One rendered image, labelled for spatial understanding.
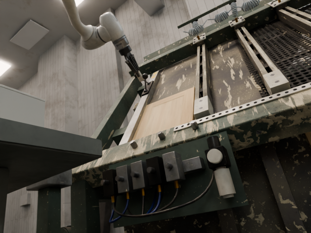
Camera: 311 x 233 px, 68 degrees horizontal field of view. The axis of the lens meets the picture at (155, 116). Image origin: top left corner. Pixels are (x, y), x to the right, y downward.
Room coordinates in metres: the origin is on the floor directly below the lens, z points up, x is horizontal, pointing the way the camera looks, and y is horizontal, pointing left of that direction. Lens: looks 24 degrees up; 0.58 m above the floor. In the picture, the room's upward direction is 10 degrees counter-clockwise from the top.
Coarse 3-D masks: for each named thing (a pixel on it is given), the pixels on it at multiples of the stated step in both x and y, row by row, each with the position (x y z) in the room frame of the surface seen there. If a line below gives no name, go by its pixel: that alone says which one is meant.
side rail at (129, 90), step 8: (136, 80) 1.70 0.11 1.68; (128, 88) 1.56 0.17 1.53; (136, 88) 1.68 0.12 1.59; (120, 96) 1.50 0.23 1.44; (128, 96) 1.55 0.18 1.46; (136, 96) 1.66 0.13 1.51; (120, 104) 1.43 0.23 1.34; (128, 104) 1.53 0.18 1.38; (112, 112) 1.34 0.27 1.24; (120, 112) 1.42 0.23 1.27; (104, 120) 1.31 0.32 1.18; (112, 120) 1.33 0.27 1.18; (120, 120) 1.42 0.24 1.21; (104, 128) 1.25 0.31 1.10; (112, 128) 1.33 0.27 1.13; (96, 136) 1.19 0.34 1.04; (104, 136) 1.25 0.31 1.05; (104, 144) 1.24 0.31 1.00
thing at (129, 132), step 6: (156, 78) 1.49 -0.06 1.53; (156, 84) 1.47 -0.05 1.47; (150, 90) 1.35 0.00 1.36; (144, 96) 1.31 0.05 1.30; (150, 96) 1.33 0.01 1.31; (144, 102) 1.24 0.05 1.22; (138, 108) 1.22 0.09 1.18; (144, 108) 1.23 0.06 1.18; (138, 114) 1.17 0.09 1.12; (132, 120) 1.15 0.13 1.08; (138, 120) 1.14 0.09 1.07; (132, 126) 1.10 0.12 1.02; (126, 132) 1.09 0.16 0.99; (132, 132) 1.07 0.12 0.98; (126, 138) 1.04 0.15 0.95; (132, 138) 1.06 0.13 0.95; (120, 144) 1.03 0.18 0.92
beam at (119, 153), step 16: (288, 96) 0.70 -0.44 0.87; (304, 96) 0.67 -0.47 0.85; (240, 112) 0.76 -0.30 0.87; (256, 112) 0.73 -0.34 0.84; (272, 112) 0.69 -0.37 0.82; (288, 112) 0.68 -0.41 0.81; (304, 112) 0.68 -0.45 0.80; (208, 128) 0.79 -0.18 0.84; (224, 128) 0.75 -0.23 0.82; (240, 128) 0.75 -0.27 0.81; (256, 128) 0.74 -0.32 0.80; (272, 128) 0.73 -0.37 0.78; (288, 128) 0.73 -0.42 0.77; (304, 128) 0.72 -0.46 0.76; (128, 144) 0.98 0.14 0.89; (144, 144) 0.92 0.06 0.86; (160, 144) 0.86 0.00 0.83; (176, 144) 0.83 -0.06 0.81; (240, 144) 0.80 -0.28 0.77; (256, 144) 0.79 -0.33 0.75; (96, 160) 1.01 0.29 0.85; (112, 160) 0.95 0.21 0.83; (80, 176) 1.04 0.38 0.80; (96, 176) 1.02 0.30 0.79
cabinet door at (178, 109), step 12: (180, 96) 1.13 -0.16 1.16; (192, 96) 1.07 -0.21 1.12; (156, 108) 1.17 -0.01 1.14; (168, 108) 1.11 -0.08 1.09; (180, 108) 1.05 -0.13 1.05; (192, 108) 0.99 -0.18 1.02; (144, 120) 1.13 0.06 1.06; (156, 120) 1.08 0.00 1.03; (168, 120) 1.03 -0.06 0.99; (180, 120) 0.97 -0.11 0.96; (192, 120) 0.93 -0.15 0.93; (144, 132) 1.05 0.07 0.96; (156, 132) 1.00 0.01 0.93
